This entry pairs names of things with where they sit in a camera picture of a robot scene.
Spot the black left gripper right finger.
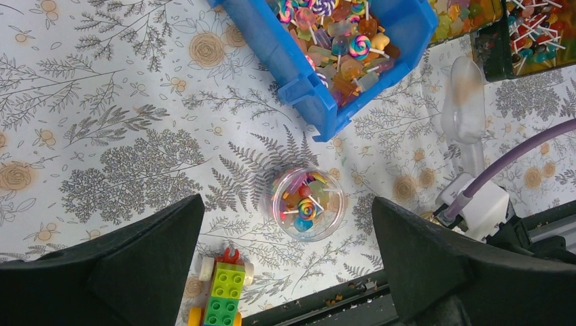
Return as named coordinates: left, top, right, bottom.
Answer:
left=372, top=197, right=575, bottom=325

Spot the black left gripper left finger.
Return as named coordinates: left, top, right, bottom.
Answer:
left=1, top=194, right=204, bottom=325

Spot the clear glass jar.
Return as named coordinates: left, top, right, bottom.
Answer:
left=265, top=167, right=346, bottom=242

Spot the translucent plastic scoop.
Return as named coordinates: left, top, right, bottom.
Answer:
left=441, top=56, right=486, bottom=177

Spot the blue plastic bin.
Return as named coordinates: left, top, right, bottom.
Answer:
left=208, top=0, right=439, bottom=142

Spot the gold tin with gummy candies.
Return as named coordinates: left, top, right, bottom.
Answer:
left=429, top=0, right=503, bottom=46

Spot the colourful toy brick stack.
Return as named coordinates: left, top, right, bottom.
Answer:
left=187, top=247, right=255, bottom=326

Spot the floral patterned table mat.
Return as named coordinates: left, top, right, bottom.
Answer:
left=1, top=1, right=473, bottom=325

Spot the gold tin with lollipops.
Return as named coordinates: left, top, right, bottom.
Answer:
left=471, top=1, right=575, bottom=82

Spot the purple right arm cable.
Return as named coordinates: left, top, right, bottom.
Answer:
left=443, top=117, right=576, bottom=223

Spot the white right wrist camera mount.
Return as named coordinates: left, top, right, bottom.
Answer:
left=436, top=173, right=509, bottom=242

